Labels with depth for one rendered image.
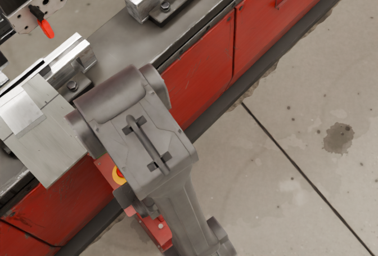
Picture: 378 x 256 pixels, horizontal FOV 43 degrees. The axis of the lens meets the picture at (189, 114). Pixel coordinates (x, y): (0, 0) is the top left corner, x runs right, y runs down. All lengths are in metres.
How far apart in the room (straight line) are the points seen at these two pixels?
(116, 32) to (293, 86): 1.13
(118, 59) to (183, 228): 0.86
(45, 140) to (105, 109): 0.73
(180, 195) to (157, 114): 0.11
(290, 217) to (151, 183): 1.67
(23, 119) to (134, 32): 0.43
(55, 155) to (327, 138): 1.41
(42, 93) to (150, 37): 0.37
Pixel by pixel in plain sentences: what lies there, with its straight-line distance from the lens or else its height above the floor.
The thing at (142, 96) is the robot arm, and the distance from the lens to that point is 0.50.
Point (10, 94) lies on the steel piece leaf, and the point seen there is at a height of 1.00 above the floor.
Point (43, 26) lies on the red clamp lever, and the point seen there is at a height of 1.21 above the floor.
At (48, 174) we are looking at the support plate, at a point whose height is 1.00.
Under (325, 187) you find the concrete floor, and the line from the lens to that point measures 2.19.
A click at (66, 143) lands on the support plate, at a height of 1.00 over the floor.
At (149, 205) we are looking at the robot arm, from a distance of 0.80.
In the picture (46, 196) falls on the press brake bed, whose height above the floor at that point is 0.68.
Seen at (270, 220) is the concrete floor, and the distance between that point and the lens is 2.12.
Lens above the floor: 2.06
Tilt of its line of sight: 65 degrees down
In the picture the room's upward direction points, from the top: 9 degrees counter-clockwise
